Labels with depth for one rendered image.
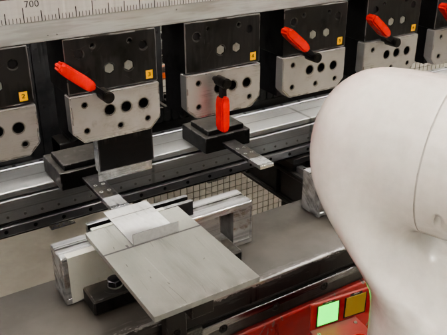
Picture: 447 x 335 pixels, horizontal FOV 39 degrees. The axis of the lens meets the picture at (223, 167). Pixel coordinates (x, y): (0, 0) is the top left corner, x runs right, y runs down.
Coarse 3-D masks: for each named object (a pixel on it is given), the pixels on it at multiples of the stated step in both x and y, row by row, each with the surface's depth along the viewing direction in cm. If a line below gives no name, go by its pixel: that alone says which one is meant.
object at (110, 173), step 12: (144, 132) 106; (96, 144) 103; (108, 144) 103; (120, 144) 105; (132, 144) 106; (144, 144) 107; (96, 156) 104; (108, 156) 104; (120, 156) 105; (132, 156) 107; (144, 156) 108; (96, 168) 106; (108, 168) 105; (120, 168) 107; (132, 168) 109; (144, 168) 110
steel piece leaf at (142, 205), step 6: (132, 204) 115; (138, 204) 115; (144, 204) 115; (114, 210) 113; (120, 210) 113; (126, 210) 113; (132, 210) 113; (138, 210) 113; (108, 216) 111; (114, 216) 111; (120, 216) 111
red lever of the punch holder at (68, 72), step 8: (56, 64) 88; (64, 64) 87; (64, 72) 87; (72, 72) 88; (80, 72) 90; (72, 80) 89; (80, 80) 89; (88, 80) 90; (88, 88) 90; (96, 88) 91; (104, 88) 93; (104, 96) 92; (112, 96) 92
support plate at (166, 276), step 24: (168, 216) 111; (96, 240) 104; (120, 240) 104; (168, 240) 104; (192, 240) 104; (216, 240) 104; (120, 264) 98; (144, 264) 98; (168, 264) 98; (192, 264) 98; (216, 264) 98; (240, 264) 98; (144, 288) 92; (168, 288) 92; (192, 288) 92; (216, 288) 92; (240, 288) 94; (168, 312) 87
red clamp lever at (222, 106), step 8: (216, 80) 104; (224, 80) 102; (224, 88) 103; (224, 96) 104; (216, 104) 105; (224, 104) 104; (216, 112) 106; (224, 112) 105; (216, 120) 107; (224, 120) 106; (224, 128) 106
